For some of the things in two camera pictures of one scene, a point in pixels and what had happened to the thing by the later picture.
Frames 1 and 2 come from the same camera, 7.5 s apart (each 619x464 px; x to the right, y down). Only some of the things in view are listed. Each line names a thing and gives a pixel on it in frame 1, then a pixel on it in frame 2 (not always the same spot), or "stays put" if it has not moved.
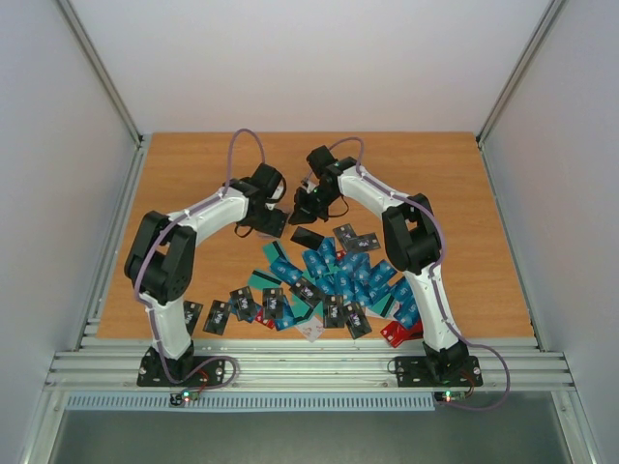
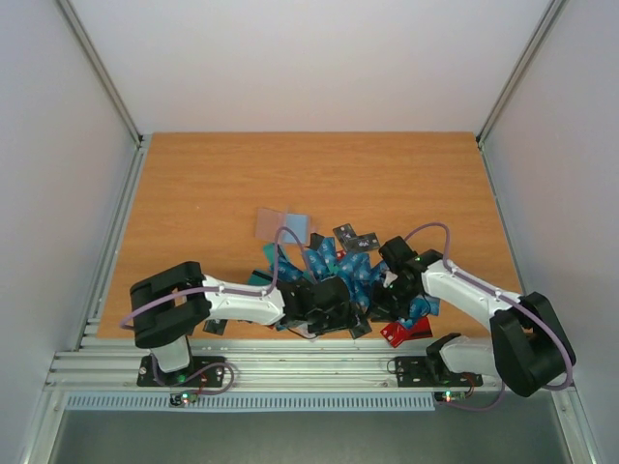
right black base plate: x=440 y=371 stays put
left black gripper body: x=265 y=224 -> x=331 y=322
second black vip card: x=215 y=323 stays put
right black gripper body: x=309 y=209 -> x=387 y=305
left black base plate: x=189 y=369 stays put
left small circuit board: x=179 y=398 stays put
